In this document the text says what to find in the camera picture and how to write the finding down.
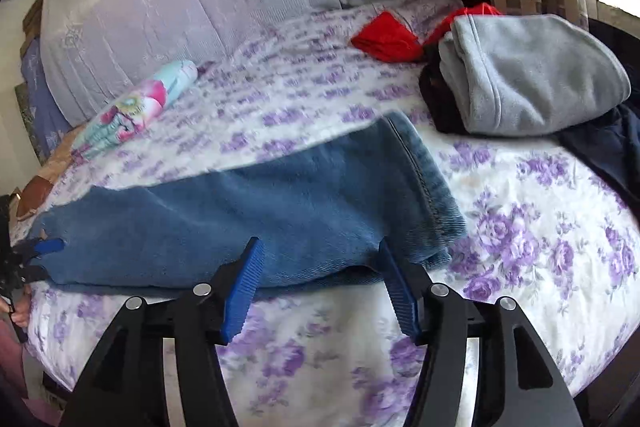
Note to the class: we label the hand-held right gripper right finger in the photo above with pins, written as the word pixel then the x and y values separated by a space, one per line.
pixel 400 297

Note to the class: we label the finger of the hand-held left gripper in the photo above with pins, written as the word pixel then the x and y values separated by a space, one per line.
pixel 47 247
pixel 35 275

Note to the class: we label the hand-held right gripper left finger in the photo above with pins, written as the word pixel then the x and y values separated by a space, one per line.
pixel 245 287

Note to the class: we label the blue denim pants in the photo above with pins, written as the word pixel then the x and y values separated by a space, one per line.
pixel 250 207

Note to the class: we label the person's left hand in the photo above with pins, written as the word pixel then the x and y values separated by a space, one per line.
pixel 21 309

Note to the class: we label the orange pillow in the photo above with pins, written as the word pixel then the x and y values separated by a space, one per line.
pixel 37 192

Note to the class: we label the person's pink clothing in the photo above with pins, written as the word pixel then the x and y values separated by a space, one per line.
pixel 15 382

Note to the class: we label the blue patterned cloth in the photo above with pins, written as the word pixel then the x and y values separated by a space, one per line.
pixel 45 107

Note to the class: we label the purple floral bedspread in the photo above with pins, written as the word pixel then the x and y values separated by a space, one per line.
pixel 525 232

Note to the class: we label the folded turquoise floral blanket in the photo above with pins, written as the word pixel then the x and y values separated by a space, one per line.
pixel 130 107

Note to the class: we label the black garment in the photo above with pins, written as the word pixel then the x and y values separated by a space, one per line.
pixel 440 102

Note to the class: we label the folded grey garment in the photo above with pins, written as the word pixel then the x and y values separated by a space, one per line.
pixel 525 77

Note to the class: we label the dark navy garment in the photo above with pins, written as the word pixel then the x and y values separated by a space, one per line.
pixel 610 142

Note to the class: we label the red garment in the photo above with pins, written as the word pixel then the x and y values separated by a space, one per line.
pixel 385 34

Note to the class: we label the black bed frame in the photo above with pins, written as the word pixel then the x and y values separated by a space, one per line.
pixel 620 52

